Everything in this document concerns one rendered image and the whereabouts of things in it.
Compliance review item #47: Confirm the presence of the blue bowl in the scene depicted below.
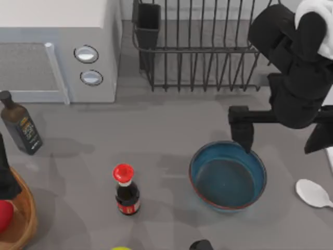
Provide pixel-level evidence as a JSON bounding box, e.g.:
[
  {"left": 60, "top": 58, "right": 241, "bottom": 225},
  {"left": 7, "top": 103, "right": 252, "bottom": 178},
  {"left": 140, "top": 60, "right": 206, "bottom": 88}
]
[{"left": 189, "top": 141, "right": 267, "bottom": 215}]

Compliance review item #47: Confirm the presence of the white spoon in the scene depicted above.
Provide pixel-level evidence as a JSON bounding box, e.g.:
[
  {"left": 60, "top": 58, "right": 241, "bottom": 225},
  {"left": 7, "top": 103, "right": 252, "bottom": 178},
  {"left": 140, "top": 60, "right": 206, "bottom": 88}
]
[{"left": 295, "top": 179, "right": 333, "bottom": 209}]

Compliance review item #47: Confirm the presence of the black round object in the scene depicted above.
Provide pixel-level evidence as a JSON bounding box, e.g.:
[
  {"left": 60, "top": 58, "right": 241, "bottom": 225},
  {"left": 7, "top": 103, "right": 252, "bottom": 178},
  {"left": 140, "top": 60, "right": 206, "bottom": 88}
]
[{"left": 189, "top": 239, "right": 215, "bottom": 250}]

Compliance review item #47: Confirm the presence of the red capped dark sauce bottle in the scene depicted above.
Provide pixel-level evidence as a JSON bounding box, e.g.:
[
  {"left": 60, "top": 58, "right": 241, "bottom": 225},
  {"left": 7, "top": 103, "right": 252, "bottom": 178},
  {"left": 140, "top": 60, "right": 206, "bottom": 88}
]
[{"left": 112, "top": 163, "right": 142, "bottom": 217}]

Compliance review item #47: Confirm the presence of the black utensil holder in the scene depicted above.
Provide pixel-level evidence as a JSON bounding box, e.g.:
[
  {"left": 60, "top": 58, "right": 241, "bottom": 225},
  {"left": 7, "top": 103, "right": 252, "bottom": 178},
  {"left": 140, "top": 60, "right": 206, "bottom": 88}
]
[{"left": 132, "top": 2, "right": 161, "bottom": 49}]

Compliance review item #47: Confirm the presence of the pale microwave oven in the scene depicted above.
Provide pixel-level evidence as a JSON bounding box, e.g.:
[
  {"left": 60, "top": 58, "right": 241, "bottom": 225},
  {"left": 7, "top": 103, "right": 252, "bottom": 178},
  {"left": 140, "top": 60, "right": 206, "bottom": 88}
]
[{"left": 0, "top": 0, "right": 122, "bottom": 105}]

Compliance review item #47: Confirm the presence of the small silver microwave knob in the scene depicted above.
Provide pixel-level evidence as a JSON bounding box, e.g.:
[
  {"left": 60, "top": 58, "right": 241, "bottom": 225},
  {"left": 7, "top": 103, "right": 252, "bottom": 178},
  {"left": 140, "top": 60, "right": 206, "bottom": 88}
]
[{"left": 79, "top": 69, "right": 104, "bottom": 86}]

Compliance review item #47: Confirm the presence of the large silver microwave knob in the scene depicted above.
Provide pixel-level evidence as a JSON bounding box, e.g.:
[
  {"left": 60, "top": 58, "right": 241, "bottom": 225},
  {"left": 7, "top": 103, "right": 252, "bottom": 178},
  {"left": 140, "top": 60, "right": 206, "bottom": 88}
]
[{"left": 73, "top": 45, "right": 99, "bottom": 64}]

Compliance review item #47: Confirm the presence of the dark brown square bottle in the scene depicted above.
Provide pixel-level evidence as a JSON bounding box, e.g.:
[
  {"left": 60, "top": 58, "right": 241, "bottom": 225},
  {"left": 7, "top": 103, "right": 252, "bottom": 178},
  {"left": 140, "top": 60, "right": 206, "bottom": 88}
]
[{"left": 0, "top": 90, "right": 44, "bottom": 156}]

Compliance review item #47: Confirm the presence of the wooden basket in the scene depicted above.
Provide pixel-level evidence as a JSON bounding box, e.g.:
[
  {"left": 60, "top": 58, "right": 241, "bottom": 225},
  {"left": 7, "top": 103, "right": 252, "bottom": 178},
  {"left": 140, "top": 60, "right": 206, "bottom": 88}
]
[{"left": 0, "top": 166, "right": 39, "bottom": 250}]

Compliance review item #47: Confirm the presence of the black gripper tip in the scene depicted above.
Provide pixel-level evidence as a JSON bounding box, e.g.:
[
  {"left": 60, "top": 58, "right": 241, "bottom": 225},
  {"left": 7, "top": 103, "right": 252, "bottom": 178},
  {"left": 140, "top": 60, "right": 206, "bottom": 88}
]
[{"left": 0, "top": 132, "right": 23, "bottom": 202}]

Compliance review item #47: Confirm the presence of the red round fruit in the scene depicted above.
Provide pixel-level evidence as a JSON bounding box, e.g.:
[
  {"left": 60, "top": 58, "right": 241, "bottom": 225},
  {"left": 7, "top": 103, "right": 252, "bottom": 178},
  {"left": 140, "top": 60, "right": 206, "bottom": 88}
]
[{"left": 0, "top": 199, "right": 15, "bottom": 234}]

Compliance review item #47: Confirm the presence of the black wire dish rack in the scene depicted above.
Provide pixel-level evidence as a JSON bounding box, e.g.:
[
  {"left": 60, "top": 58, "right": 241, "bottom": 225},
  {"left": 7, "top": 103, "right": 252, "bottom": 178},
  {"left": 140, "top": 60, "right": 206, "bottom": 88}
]
[{"left": 131, "top": 0, "right": 280, "bottom": 93}]

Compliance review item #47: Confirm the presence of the pale microwave door handle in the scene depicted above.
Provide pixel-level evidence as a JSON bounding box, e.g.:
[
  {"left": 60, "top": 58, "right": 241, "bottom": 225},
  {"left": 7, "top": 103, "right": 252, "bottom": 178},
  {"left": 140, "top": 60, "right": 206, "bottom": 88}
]
[{"left": 43, "top": 42, "right": 71, "bottom": 105}]

